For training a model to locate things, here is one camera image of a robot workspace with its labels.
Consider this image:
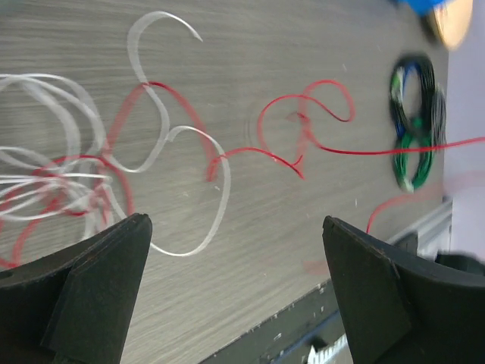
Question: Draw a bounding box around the red thin wire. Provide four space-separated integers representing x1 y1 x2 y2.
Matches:
0 78 485 270

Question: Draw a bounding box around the blue three-compartment plastic bin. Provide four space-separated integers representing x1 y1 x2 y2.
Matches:
396 0 448 17

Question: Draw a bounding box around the beige decorated ceramic plate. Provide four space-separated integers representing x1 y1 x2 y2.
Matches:
430 0 474 50

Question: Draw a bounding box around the white thin wire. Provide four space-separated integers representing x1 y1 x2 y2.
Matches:
0 11 232 258

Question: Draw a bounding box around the grey wire coil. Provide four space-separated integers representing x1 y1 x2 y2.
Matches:
430 85 449 152

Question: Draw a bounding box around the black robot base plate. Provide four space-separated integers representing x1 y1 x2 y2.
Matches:
201 280 344 364

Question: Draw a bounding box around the blue wire coil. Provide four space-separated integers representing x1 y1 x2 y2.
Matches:
393 62 424 137

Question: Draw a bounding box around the black wire coil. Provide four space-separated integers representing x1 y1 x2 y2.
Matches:
389 55 437 149

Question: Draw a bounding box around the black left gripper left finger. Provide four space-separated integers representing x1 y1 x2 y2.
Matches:
1 213 152 363

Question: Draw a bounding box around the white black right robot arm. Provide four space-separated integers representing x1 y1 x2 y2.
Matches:
393 232 484 276

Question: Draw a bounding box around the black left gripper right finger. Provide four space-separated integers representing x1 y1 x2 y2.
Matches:
323 216 484 363

